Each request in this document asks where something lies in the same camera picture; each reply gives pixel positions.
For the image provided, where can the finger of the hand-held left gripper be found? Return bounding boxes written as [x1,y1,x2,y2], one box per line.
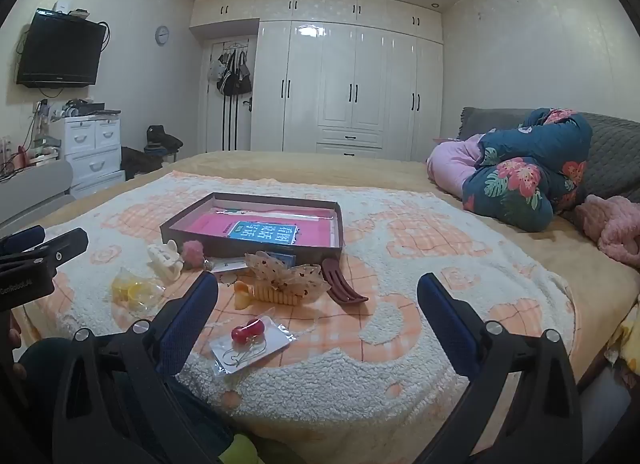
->
[0,225,46,257]
[0,227,90,277]

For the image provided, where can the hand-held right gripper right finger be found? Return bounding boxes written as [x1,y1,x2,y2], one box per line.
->
[415,273,583,464]

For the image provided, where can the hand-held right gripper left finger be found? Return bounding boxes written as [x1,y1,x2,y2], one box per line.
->
[52,271,226,464]

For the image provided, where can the pink pompom hair tie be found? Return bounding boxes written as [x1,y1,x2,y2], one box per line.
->
[181,240,207,270]

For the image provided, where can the white hair claw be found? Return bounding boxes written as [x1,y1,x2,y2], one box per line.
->
[146,239,187,280]

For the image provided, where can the clear bag with yellow rings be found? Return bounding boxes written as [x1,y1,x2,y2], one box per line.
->
[111,267,167,316]

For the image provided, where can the red earrings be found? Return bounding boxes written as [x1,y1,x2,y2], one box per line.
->
[209,317,297,376]

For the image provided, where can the brown shallow cardboard box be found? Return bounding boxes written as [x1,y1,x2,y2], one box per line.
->
[160,191,345,257]

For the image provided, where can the polka dot bow hair clip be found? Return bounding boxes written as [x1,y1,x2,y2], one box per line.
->
[244,250,331,303]

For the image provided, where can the maroon hair clip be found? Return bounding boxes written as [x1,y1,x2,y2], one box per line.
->
[321,257,369,306]

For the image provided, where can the person's left hand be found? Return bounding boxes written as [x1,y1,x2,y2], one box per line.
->
[7,314,26,382]

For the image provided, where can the grey chair back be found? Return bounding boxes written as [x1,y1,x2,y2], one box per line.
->
[0,159,76,235]

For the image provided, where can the orange and white plush blanket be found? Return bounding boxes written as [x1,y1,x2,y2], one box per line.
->
[10,171,576,437]

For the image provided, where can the person's dark trousers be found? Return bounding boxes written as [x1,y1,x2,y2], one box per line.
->
[17,337,311,464]

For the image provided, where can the pink book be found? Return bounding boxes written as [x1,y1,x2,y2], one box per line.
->
[185,205,336,248]

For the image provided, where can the white drawer cabinet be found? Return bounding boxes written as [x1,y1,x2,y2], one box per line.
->
[50,112,126,200]

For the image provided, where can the blue booklet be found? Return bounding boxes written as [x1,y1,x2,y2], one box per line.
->
[225,221,301,241]

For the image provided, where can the dark brown clothes heap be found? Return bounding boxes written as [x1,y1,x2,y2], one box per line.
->
[121,147,166,180]

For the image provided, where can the black device on cabinet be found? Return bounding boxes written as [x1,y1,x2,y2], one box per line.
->
[62,102,121,117]

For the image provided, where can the pile of dark folded clothes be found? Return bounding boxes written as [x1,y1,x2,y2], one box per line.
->
[145,124,185,155]

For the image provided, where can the blue floral quilt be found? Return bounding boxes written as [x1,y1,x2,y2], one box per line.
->
[462,108,593,232]

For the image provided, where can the yellow patterned cloth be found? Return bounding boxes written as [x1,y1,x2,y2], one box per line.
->
[602,294,640,380]

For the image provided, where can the bed with tan sheet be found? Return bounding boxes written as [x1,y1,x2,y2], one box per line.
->
[0,150,640,395]

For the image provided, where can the white door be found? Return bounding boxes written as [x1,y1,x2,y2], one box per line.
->
[197,37,258,152]

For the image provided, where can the pink fluffy cloth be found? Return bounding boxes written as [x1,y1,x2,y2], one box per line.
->
[575,194,640,267]

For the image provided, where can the hanging bags on door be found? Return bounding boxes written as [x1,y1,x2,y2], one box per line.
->
[207,49,252,96]

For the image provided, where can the grey quilted headboard cushion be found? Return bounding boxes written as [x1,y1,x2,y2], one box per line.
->
[457,107,640,230]

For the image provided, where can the white built-in wardrobe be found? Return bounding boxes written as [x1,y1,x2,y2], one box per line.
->
[190,0,445,162]

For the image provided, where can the black wall television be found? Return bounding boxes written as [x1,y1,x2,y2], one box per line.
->
[16,8,107,88]

